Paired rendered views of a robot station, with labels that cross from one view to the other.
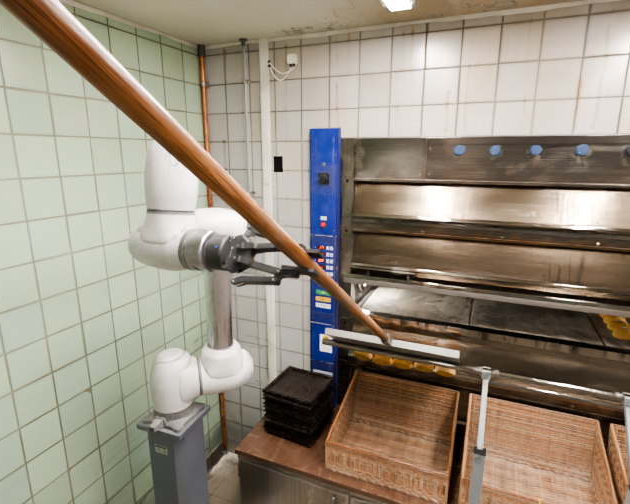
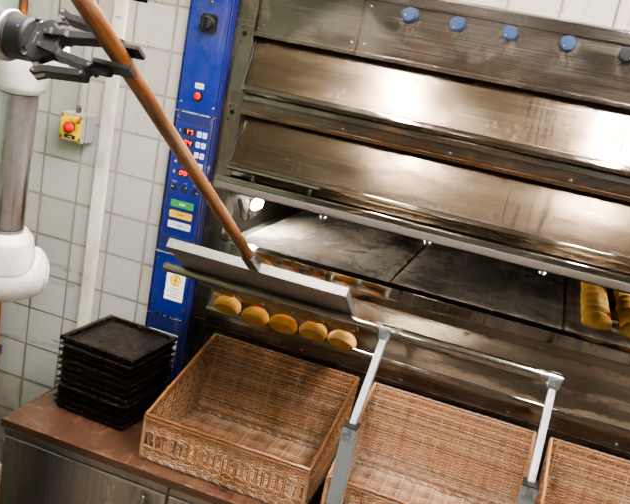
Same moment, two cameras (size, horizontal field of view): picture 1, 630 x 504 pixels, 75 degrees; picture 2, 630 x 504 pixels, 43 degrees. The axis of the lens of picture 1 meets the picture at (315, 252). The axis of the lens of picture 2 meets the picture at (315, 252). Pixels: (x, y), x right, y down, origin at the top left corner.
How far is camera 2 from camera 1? 0.63 m
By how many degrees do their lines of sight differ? 7
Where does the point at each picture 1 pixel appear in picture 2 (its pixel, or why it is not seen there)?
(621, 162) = (613, 69)
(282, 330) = (109, 260)
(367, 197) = (270, 64)
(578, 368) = (524, 357)
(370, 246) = (264, 142)
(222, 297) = (17, 153)
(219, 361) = not seen: outside the picture
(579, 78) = not seen: outside the picture
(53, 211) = not seen: outside the picture
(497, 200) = (451, 98)
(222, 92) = not seen: outside the picture
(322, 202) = (201, 60)
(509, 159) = (475, 40)
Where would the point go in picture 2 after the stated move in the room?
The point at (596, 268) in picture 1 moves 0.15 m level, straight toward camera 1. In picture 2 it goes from (564, 214) to (551, 219)
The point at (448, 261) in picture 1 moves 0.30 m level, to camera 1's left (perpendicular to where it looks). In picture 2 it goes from (372, 179) to (281, 163)
